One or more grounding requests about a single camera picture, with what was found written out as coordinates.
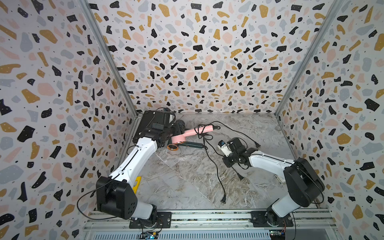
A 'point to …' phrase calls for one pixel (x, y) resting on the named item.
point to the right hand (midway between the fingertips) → (224, 158)
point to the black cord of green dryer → (202, 127)
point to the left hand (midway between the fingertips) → (181, 126)
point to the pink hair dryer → (181, 137)
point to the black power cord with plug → (240, 177)
